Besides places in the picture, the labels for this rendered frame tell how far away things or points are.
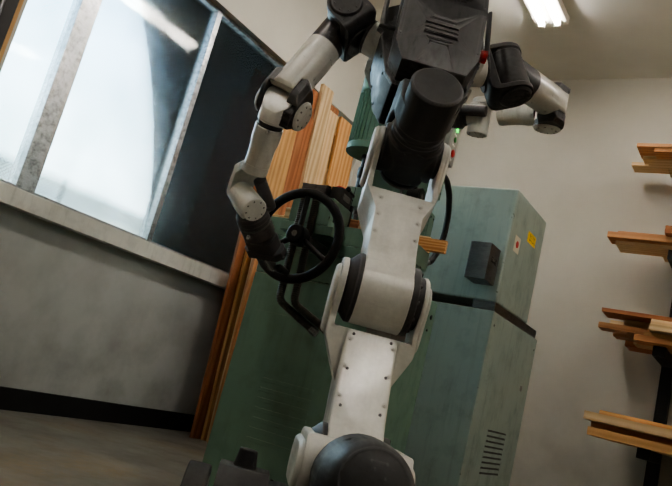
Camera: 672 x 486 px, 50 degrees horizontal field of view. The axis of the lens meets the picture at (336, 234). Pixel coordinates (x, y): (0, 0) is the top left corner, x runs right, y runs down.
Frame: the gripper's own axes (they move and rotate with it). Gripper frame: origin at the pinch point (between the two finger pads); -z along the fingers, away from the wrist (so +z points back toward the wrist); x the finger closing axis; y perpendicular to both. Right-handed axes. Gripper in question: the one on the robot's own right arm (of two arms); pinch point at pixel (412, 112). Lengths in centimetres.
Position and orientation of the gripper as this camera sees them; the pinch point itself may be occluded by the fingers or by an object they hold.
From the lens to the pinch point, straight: 241.3
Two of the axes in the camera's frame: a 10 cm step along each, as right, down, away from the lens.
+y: 0.2, 9.5, 3.3
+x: -4.6, 3.0, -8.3
